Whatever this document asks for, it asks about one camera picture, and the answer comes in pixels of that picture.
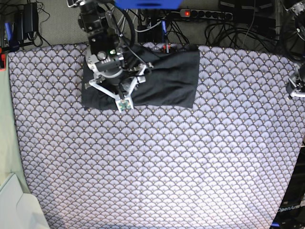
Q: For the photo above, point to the black power brick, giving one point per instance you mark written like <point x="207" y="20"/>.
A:
<point x="26" y="22"/>

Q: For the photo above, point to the black power strip red switch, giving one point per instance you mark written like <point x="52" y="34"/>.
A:
<point x="206" y="14"/>

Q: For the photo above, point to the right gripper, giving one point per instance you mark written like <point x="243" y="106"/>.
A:
<point x="108" y="66"/>

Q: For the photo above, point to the white plastic bin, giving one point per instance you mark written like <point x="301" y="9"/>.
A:
<point x="19" y="210"/>

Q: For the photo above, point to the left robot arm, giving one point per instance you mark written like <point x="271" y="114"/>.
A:
<point x="295" y="10"/>

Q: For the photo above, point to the black OpenArm box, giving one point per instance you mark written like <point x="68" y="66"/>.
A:
<point x="291" y="213"/>

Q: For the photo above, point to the dark grey T-shirt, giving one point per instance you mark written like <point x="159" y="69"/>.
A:
<point x="173" y="81"/>

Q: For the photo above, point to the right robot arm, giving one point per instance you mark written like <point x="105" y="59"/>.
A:
<point x="104" y="34"/>

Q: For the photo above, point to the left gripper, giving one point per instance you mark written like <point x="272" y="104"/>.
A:
<point x="296" y="84"/>

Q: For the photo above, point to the fan patterned tablecloth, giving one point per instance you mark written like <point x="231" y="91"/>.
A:
<point x="225" y="163"/>

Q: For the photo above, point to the red clamp at left edge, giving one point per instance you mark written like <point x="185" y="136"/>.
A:
<point x="2" y="60"/>

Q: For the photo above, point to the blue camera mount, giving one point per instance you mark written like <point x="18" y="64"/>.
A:
<point x="148" y="4"/>

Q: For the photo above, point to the red black table clamp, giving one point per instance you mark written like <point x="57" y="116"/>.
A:
<point x="166" y="48"/>

